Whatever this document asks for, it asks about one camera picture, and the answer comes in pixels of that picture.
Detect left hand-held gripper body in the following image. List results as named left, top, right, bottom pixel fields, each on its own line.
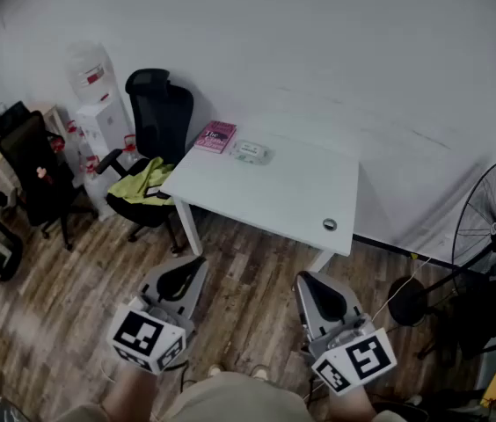
left=106, top=295, right=196, bottom=375

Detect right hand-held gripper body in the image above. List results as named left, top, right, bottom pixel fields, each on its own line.
left=304, top=312, right=398, bottom=397

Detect translucent wet wipe pack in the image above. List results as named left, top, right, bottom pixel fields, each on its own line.
left=229, top=138, right=275, bottom=166

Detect person's right forearm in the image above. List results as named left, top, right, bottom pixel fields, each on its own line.
left=325, top=383, right=376, bottom=422

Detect person's left forearm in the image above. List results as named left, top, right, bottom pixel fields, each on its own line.
left=100, top=365, right=161, bottom=422

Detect white table leg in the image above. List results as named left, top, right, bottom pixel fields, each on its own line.
left=172, top=198, right=203, bottom=257
left=311, top=248, right=335, bottom=277

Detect yellow-green jacket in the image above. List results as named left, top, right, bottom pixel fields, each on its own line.
left=106, top=156, right=177, bottom=206

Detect person's beige shorts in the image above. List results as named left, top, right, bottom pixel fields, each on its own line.
left=54, top=371, right=316, bottom=422

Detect clear red-capped water bottle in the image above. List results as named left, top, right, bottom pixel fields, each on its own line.
left=65, top=119, right=83, bottom=149
left=79, top=154, right=101, bottom=182
left=122, top=133, right=140, bottom=166

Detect pink book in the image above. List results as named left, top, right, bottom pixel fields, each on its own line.
left=193, top=120, right=237, bottom=154

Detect white water dispenser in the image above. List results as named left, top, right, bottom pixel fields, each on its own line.
left=75, top=97, right=137, bottom=184

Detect black headrest office chair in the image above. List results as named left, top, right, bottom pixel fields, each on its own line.
left=96, top=68, right=196, bottom=254

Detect black mesh office chair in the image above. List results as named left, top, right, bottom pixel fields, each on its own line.
left=0, top=101, right=99, bottom=252

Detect beige wooden shelf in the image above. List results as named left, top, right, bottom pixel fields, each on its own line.
left=27, top=102, right=72, bottom=142

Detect white canister with red label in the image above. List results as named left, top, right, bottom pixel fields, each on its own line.
left=66, top=40, right=117, bottom=105

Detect white cable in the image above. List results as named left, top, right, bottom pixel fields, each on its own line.
left=369, top=256, right=433, bottom=324

